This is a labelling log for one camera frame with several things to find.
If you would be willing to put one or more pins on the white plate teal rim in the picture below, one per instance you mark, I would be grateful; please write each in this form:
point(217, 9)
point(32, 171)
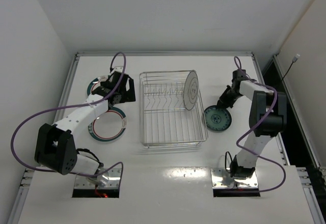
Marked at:
point(191, 90)

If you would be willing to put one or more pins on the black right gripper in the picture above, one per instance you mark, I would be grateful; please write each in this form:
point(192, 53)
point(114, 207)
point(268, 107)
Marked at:
point(226, 99)

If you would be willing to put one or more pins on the blue patterned plate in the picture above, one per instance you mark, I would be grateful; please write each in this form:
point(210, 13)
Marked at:
point(217, 119)

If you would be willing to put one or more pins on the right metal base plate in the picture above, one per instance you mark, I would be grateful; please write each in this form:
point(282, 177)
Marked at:
point(221, 179)

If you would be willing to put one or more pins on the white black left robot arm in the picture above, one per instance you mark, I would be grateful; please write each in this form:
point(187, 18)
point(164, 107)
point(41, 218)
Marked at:
point(56, 144)

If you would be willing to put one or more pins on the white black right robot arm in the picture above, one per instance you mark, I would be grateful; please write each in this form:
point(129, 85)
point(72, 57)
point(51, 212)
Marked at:
point(267, 118)

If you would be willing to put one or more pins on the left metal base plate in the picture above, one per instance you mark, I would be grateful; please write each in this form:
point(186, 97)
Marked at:
point(109, 180)

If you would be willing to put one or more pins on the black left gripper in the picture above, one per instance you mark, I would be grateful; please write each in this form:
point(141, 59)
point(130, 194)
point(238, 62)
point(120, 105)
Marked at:
point(125, 86)

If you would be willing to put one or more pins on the plate green red rings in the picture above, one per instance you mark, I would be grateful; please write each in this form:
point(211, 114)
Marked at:
point(108, 128)
point(92, 87)

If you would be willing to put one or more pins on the stainless wire dish rack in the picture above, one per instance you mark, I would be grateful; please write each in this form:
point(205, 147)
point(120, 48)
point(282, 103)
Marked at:
point(164, 121)

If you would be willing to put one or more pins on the metal base plate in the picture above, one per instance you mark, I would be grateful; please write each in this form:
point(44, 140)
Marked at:
point(221, 179)
point(109, 180)

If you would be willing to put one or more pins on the black wall cable white plug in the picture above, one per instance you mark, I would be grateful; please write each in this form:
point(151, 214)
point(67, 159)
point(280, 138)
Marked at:
point(293, 61)

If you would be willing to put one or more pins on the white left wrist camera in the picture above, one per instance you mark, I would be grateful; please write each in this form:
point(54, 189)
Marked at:
point(117, 69)

